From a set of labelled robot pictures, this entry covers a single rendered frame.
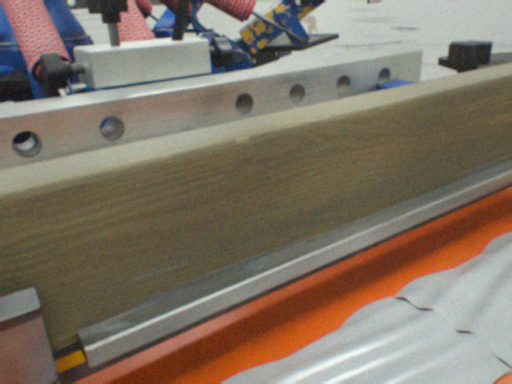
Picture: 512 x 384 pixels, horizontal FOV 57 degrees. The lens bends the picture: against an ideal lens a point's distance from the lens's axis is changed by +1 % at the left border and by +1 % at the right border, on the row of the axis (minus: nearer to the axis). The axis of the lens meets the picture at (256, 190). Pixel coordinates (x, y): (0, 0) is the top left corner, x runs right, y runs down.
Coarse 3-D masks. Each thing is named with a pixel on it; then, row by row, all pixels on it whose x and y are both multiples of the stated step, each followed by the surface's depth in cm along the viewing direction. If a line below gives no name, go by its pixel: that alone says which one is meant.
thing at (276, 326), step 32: (288, 288) 28; (320, 288) 27; (352, 288) 27; (224, 320) 25; (256, 320) 25; (288, 320) 25; (320, 320) 25; (160, 352) 23; (192, 352) 23; (224, 352) 23; (256, 352) 23; (288, 352) 23
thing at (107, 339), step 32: (448, 192) 29; (480, 192) 31; (352, 224) 26; (384, 224) 26; (416, 224) 28; (288, 256) 23; (320, 256) 24; (192, 288) 21; (224, 288) 21; (256, 288) 22; (128, 320) 19; (160, 320) 19; (192, 320) 20; (96, 352) 18
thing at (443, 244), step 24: (504, 192) 39; (456, 216) 35; (480, 216) 35; (504, 216) 35; (408, 240) 32; (432, 240) 32; (456, 240) 32; (480, 240) 32; (360, 264) 30; (384, 264) 29; (408, 264) 29; (432, 264) 29; (456, 264) 29; (384, 288) 27
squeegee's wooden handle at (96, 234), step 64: (256, 128) 21; (320, 128) 23; (384, 128) 26; (448, 128) 29; (0, 192) 16; (64, 192) 17; (128, 192) 18; (192, 192) 20; (256, 192) 22; (320, 192) 24; (384, 192) 27; (0, 256) 16; (64, 256) 18; (128, 256) 19; (192, 256) 21; (256, 256) 23; (64, 320) 18
